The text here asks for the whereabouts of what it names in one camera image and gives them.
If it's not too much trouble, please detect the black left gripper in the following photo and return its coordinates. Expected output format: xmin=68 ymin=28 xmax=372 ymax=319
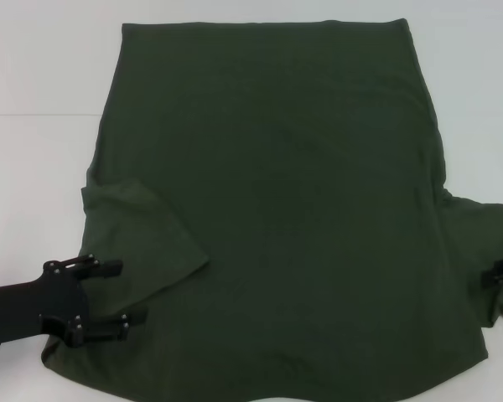
xmin=0 ymin=252 xmax=151 ymax=349

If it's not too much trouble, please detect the dark green shirt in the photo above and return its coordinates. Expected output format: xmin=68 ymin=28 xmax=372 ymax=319
xmin=40 ymin=17 xmax=503 ymax=402

